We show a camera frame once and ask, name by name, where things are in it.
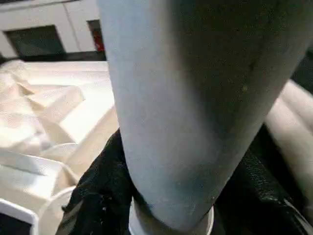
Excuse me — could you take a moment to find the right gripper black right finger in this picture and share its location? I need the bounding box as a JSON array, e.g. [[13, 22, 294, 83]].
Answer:
[[215, 123, 313, 235]]

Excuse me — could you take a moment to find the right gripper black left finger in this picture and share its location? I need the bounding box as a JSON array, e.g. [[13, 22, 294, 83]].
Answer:
[[56, 128, 134, 235]]

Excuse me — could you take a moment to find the white plastic table top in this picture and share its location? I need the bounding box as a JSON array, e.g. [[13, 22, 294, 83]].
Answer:
[[0, 60, 120, 235]]

